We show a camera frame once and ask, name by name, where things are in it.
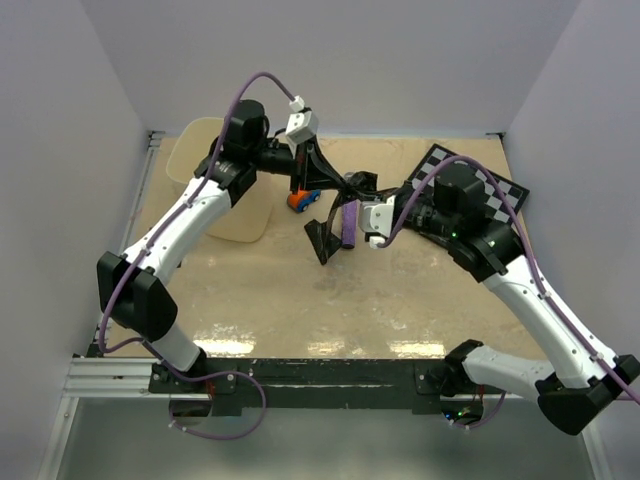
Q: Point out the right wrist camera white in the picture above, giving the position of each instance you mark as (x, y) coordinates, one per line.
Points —
(375, 220)

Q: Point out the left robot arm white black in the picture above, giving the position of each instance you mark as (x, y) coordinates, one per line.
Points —
(132, 285)

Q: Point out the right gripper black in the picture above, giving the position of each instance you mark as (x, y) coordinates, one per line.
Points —
(403, 191)

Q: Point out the purple glitter microphone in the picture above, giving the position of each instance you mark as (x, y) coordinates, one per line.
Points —
(349, 213)

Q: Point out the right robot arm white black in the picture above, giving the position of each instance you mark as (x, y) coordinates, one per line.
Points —
(580, 375)

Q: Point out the colourful toy car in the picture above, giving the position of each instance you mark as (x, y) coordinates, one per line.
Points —
(302, 199)

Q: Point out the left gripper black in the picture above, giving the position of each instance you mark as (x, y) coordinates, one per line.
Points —
(311, 162)

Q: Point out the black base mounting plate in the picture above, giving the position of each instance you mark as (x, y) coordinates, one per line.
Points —
(251, 383)

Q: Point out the black trash bag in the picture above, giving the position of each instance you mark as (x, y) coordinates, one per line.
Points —
(325, 236)

